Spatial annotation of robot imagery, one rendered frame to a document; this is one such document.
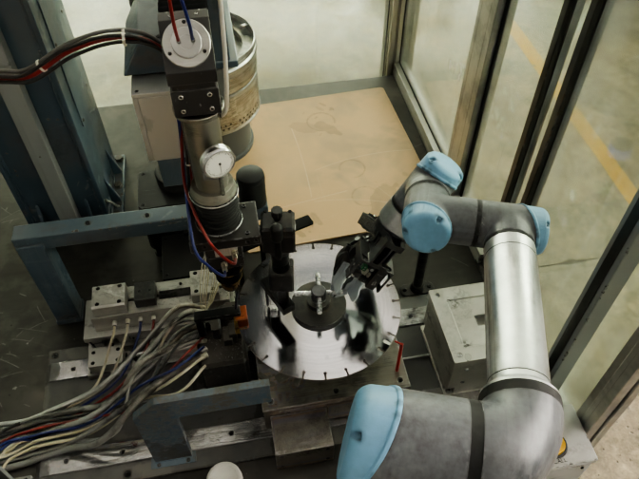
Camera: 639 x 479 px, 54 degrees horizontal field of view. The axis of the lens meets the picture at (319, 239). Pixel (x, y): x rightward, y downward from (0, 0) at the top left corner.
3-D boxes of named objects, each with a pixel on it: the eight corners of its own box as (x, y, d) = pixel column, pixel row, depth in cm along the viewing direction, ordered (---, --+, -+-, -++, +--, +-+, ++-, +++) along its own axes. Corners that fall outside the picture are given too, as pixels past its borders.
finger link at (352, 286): (334, 312, 121) (359, 281, 116) (334, 291, 125) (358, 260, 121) (347, 317, 122) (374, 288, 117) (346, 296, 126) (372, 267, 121)
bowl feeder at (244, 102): (259, 107, 200) (249, 2, 173) (271, 173, 181) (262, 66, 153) (162, 118, 197) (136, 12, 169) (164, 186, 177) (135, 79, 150)
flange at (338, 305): (280, 301, 127) (280, 294, 125) (323, 275, 131) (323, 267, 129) (313, 338, 121) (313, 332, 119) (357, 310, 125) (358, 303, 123)
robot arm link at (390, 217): (389, 188, 112) (426, 207, 114) (375, 206, 114) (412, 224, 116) (393, 212, 106) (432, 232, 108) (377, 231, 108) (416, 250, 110)
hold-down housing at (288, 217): (297, 274, 116) (294, 198, 100) (297, 295, 113) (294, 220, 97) (267, 275, 116) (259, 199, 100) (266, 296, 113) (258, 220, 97)
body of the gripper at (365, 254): (341, 279, 113) (378, 235, 107) (341, 250, 120) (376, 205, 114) (377, 296, 116) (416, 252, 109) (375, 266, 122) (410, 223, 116)
